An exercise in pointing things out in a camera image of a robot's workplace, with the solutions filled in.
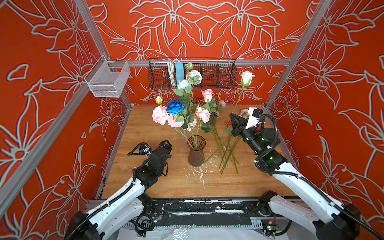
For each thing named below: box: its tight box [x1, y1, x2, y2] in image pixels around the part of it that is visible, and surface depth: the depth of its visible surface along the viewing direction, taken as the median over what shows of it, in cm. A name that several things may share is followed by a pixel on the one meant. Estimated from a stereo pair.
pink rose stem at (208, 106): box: [201, 88, 217, 145], surface depth 70 cm
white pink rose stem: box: [205, 70, 255, 164], surface depth 59 cm
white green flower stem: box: [174, 62, 203, 145], surface depth 69 cm
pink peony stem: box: [152, 96, 197, 148], surface depth 60 cm
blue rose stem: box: [167, 99, 196, 148], surface depth 56 cm
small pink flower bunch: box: [194, 89, 240, 176], surface depth 91 cm
